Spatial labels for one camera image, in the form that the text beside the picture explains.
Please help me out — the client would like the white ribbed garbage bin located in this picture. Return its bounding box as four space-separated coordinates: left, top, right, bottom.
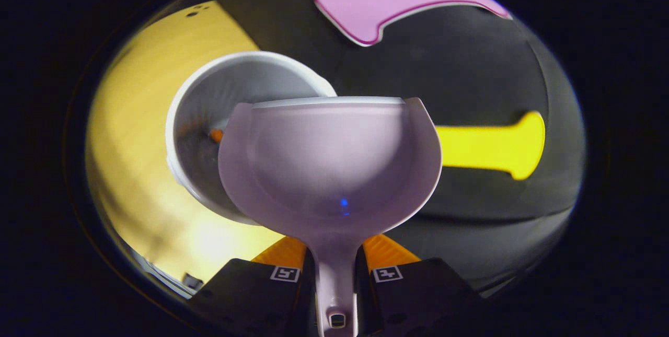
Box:
166 51 338 225

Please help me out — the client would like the grey plastic dustpan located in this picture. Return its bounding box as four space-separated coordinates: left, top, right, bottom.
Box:
218 97 443 337

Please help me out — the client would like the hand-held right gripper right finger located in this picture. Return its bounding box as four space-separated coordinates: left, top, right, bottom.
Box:
355 234 481 337

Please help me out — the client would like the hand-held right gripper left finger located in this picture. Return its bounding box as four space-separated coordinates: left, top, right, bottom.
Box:
188 235 317 337

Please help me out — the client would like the black backdrop cloth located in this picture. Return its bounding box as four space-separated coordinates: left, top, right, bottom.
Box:
212 0 586 296

